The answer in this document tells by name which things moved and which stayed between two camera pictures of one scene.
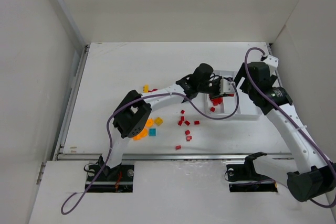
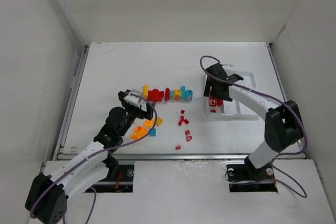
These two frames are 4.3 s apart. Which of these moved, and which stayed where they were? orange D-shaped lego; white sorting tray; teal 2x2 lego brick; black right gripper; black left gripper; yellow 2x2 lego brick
Moved: black left gripper; black right gripper
Stayed: teal 2x2 lego brick; yellow 2x2 lego brick; orange D-shaped lego; white sorting tray
